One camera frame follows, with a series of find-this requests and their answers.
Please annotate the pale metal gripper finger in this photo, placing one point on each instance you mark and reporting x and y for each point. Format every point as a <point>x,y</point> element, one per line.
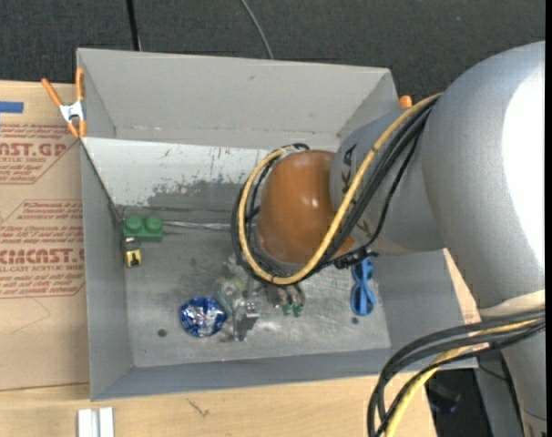
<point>250,320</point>
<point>237,325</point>

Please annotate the blue shiny foil ball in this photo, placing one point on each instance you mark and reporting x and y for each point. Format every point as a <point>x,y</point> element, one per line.
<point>202,318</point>

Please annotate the clear glass thing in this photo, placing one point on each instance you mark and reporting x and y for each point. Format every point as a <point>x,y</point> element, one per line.
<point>228,289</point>

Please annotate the blue sunglasses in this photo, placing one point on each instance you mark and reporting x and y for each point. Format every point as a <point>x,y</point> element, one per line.
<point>361,296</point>

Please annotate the yellow and black small tool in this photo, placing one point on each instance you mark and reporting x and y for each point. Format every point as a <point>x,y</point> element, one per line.
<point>133,257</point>

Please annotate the green toy brick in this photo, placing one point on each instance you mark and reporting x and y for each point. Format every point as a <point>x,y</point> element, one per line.
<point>143,229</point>

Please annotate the brown cardboard board red print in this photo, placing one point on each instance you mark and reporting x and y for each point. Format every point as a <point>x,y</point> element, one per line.
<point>34,317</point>

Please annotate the grey metal bin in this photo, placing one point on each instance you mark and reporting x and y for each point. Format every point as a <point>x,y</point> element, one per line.
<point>176,107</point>

